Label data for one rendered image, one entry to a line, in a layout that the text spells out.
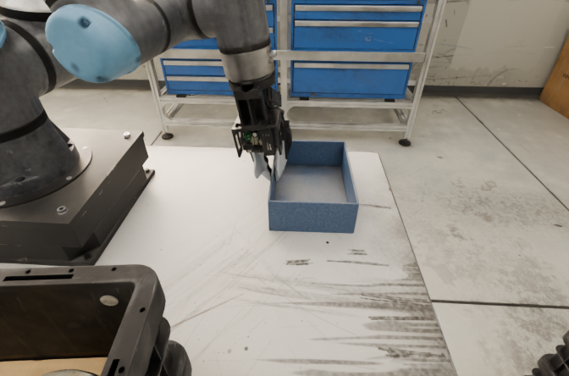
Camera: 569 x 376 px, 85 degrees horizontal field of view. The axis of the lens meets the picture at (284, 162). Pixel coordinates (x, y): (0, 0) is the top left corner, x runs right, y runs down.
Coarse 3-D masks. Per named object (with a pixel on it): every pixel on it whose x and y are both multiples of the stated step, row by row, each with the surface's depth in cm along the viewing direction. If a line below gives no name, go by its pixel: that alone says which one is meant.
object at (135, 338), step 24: (0, 288) 21; (24, 288) 21; (48, 288) 21; (72, 288) 21; (96, 288) 21; (144, 288) 20; (144, 312) 19; (120, 336) 18; (144, 336) 18; (120, 360) 17; (144, 360) 18
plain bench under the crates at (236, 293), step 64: (192, 192) 63; (256, 192) 63; (384, 192) 63; (128, 256) 50; (192, 256) 50; (256, 256) 50; (320, 256) 50; (384, 256) 50; (192, 320) 42; (256, 320) 42; (320, 320) 42; (384, 320) 42
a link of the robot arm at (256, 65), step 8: (264, 48) 43; (224, 56) 43; (232, 56) 42; (240, 56) 42; (248, 56) 42; (256, 56) 42; (264, 56) 43; (272, 56) 45; (224, 64) 44; (232, 64) 43; (240, 64) 43; (248, 64) 43; (256, 64) 43; (264, 64) 44; (272, 64) 45; (224, 72) 46; (232, 72) 44; (240, 72) 43; (248, 72) 43; (256, 72) 43; (264, 72) 44; (272, 72) 46; (232, 80) 45; (240, 80) 44; (248, 80) 44; (256, 80) 45
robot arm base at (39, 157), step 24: (48, 120) 50; (0, 144) 44; (24, 144) 46; (48, 144) 48; (72, 144) 54; (0, 168) 45; (24, 168) 46; (48, 168) 48; (72, 168) 52; (0, 192) 46; (24, 192) 47
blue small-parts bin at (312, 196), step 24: (312, 144) 67; (336, 144) 67; (288, 168) 70; (312, 168) 70; (336, 168) 70; (288, 192) 63; (312, 192) 63; (336, 192) 63; (288, 216) 53; (312, 216) 52; (336, 216) 52
